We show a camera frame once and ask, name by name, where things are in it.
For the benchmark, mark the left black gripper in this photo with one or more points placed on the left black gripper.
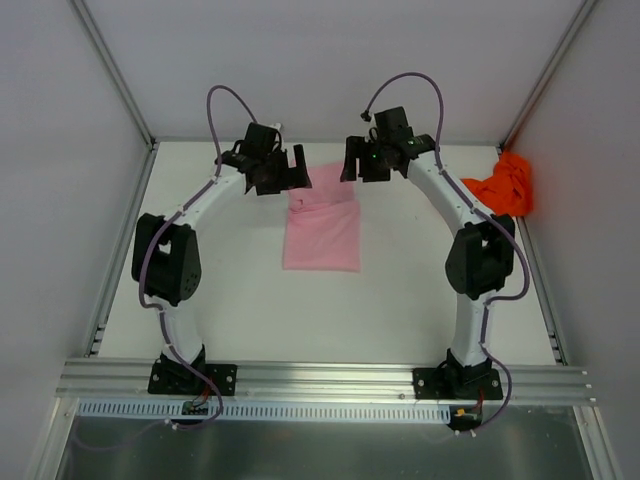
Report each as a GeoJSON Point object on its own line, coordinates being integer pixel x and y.
{"type": "Point", "coordinates": [279, 175]}

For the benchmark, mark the right aluminium frame post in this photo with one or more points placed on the right aluminium frame post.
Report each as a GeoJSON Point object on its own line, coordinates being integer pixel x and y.
{"type": "Point", "coordinates": [566, 41]}

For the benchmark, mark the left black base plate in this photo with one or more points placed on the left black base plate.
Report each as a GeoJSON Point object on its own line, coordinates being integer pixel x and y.
{"type": "Point", "coordinates": [170, 378]}

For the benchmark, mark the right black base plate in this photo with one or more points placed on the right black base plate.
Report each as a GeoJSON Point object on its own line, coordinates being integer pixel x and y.
{"type": "Point", "coordinates": [440, 384]}

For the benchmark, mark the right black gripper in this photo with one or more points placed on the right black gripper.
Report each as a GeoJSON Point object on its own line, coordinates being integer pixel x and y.
{"type": "Point", "coordinates": [368, 163]}

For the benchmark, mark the aluminium mounting rail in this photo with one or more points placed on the aluminium mounting rail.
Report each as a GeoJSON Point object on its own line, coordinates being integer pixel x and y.
{"type": "Point", "coordinates": [323, 382]}

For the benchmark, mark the slotted cable duct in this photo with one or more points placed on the slotted cable duct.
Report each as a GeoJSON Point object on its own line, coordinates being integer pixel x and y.
{"type": "Point", "coordinates": [182, 410]}

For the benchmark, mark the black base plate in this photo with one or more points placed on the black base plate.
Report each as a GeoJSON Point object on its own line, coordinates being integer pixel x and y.
{"type": "Point", "coordinates": [440, 384]}
{"type": "Point", "coordinates": [170, 378]}

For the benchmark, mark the pink t shirt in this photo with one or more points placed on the pink t shirt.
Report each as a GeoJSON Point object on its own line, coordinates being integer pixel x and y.
{"type": "Point", "coordinates": [323, 229]}

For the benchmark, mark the orange t shirt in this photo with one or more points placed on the orange t shirt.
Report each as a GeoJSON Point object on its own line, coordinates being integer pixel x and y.
{"type": "Point", "coordinates": [509, 190]}

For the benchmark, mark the aluminium frame post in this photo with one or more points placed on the aluminium frame post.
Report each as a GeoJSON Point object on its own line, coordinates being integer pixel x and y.
{"type": "Point", "coordinates": [566, 41]}
{"type": "Point", "coordinates": [91, 29]}

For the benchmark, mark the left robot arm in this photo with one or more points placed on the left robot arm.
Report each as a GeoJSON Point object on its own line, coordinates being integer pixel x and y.
{"type": "Point", "coordinates": [166, 263]}

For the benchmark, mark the left aluminium frame post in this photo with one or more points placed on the left aluminium frame post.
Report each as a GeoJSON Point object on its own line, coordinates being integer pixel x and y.
{"type": "Point", "coordinates": [91, 29]}

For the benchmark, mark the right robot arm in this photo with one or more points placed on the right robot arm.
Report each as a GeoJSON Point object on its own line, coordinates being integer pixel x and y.
{"type": "Point", "coordinates": [480, 258]}

